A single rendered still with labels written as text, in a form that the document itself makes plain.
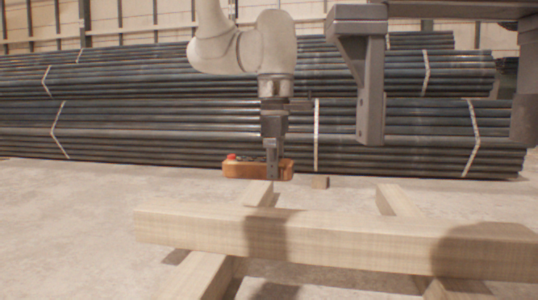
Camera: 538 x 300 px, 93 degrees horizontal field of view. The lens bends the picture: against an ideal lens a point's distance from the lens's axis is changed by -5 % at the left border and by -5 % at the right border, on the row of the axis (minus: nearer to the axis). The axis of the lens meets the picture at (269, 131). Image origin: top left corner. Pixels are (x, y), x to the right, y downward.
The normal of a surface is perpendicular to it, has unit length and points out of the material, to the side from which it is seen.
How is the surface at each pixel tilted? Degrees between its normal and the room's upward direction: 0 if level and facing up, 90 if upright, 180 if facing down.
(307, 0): 90
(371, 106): 90
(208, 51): 117
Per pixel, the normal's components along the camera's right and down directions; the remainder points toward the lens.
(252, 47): -0.43, 0.15
